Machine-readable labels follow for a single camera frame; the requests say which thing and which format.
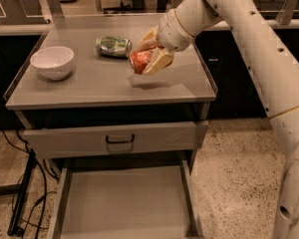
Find white ceramic bowl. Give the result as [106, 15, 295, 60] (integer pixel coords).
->
[30, 46, 75, 81]

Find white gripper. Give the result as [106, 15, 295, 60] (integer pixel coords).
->
[135, 7, 194, 75]

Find black metal floor bar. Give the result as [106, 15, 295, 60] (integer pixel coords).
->
[0, 150, 36, 236]

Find grey drawer cabinet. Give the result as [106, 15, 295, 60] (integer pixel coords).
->
[3, 13, 219, 239]

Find red coke can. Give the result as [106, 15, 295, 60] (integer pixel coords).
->
[130, 50, 152, 75]

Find grey top drawer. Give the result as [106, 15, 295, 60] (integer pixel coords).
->
[24, 120, 208, 158]

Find green soda can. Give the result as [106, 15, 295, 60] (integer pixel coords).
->
[96, 36, 133, 58]

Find black floor cables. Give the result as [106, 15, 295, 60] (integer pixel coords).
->
[0, 128, 61, 239]

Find black drawer handle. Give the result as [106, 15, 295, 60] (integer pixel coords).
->
[106, 133, 135, 144]

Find clear acrylic barrier panel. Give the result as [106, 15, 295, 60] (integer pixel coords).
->
[0, 0, 285, 25]

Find open grey middle drawer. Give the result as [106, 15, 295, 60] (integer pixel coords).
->
[47, 160, 203, 239]

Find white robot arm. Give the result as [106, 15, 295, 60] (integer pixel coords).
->
[137, 0, 299, 239]

